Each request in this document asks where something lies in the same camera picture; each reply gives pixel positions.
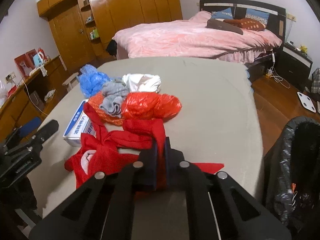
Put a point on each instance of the brown cushion on bed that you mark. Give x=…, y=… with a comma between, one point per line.
x=223, y=26

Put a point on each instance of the red fabric garment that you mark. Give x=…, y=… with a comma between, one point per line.
x=99, y=153

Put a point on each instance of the small white wooden stool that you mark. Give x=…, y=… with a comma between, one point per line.
x=71, y=82

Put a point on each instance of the left blue pillow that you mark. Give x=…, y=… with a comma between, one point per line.
x=225, y=14

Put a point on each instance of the beige table cover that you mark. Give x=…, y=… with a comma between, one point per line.
x=218, y=123

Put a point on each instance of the black lined trash bin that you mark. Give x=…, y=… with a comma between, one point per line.
x=291, y=178

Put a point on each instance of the blue white kettle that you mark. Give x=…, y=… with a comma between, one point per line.
x=39, y=59

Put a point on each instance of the wall power socket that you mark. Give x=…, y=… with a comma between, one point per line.
x=291, y=17

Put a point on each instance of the wooden wardrobe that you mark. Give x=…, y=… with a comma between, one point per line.
x=82, y=29

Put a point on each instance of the grey cloth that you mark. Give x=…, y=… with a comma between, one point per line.
x=114, y=93

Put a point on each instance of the white blue carton box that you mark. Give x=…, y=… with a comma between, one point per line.
x=79, y=123

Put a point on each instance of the yellow plush toy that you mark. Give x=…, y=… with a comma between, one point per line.
x=303, y=49

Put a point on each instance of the blue pillow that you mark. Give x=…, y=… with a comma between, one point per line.
x=257, y=15
x=225, y=14

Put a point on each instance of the bed with pink cover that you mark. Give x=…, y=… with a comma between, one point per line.
x=190, y=38

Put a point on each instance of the black bedside cabinet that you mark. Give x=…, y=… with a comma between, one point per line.
x=294, y=66

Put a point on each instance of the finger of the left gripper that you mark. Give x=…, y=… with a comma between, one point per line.
x=36, y=139
x=21, y=132

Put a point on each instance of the brown dotted pillow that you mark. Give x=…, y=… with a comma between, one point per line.
x=246, y=23

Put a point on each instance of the blue plastic bag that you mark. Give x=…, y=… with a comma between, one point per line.
x=91, y=80

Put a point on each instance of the orange foam net sheet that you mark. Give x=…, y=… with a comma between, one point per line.
x=95, y=102

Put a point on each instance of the right blue pillow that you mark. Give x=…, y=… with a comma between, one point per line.
x=257, y=15

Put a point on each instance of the wooden side desk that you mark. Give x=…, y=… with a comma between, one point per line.
x=36, y=97

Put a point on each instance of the white cloth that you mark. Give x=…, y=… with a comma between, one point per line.
x=142, y=82

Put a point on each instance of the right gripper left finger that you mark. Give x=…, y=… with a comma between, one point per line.
x=103, y=207

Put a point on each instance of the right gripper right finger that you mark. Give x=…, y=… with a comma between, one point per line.
x=217, y=206

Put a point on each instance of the red plastic bag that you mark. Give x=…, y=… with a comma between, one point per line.
x=150, y=105

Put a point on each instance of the white bathroom scale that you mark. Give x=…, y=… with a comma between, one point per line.
x=306, y=102

